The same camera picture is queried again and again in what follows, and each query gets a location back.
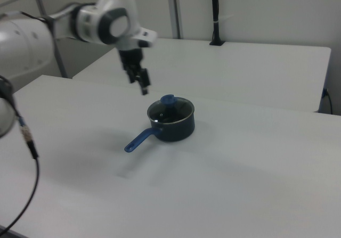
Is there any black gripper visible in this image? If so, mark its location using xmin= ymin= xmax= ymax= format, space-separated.
xmin=118 ymin=47 xmax=152 ymax=96

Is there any white side table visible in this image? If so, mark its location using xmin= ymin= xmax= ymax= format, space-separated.
xmin=72 ymin=37 xmax=332 ymax=113

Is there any grey partition frame post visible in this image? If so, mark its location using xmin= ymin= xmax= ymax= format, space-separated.
xmin=167 ymin=0 xmax=185 ymax=39

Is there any dark saucepan with blue handle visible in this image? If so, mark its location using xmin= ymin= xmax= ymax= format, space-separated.
xmin=123 ymin=96 xmax=196 ymax=154

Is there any glass lid with blue knob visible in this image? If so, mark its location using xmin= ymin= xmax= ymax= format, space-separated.
xmin=147 ymin=94 xmax=195 ymax=125

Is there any black camera pole with clamp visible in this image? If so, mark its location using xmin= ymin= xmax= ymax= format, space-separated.
xmin=209 ymin=0 xmax=226 ymax=46

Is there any slanted grey frame post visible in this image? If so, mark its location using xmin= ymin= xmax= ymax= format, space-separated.
xmin=31 ymin=0 xmax=68 ymax=79

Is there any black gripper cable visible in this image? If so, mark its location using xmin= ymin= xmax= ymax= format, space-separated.
xmin=0 ymin=74 xmax=41 ymax=235

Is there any black cable with blue plug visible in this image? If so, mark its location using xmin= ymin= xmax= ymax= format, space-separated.
xmin=322 ymin=88 xmax=334 ymax=114

